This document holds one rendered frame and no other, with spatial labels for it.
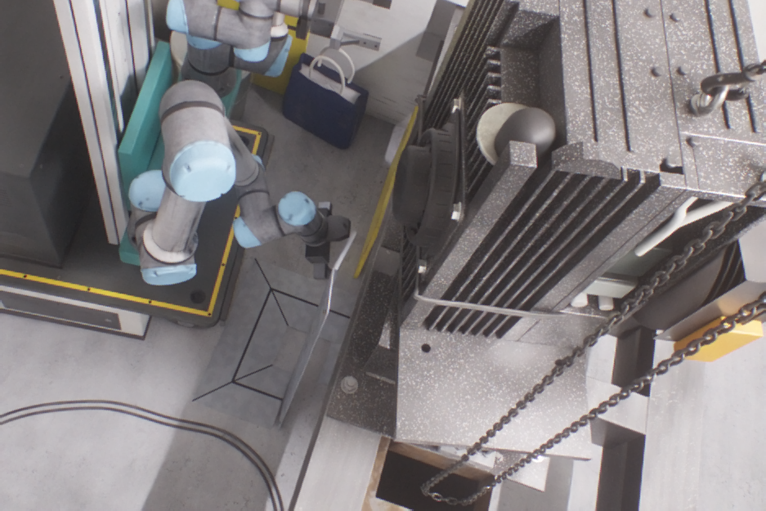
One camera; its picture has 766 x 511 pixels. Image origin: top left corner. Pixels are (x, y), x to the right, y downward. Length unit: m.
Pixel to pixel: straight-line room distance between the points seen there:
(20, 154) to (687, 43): 1.42
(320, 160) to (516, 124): 1.83
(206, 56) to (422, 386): 1.03
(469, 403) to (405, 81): 1.48
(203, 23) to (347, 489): 1.08
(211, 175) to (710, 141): 0.84
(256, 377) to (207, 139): 1.28
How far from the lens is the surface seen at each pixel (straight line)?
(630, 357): 2.55
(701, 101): 1.37
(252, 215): 1.85
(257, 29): 1.80
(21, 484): 2.62
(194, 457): 2.59
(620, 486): 2.42
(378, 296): 2.06
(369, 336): 2.01
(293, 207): 1.80
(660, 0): 1.49
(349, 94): 2.86
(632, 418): 2.21
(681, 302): 1.62
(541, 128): 1.24
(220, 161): 1.48
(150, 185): 1.91
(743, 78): 1.26
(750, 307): 0.96
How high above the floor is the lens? 2.54
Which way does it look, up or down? 61 degrees down
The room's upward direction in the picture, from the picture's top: 24 degrees clockwise
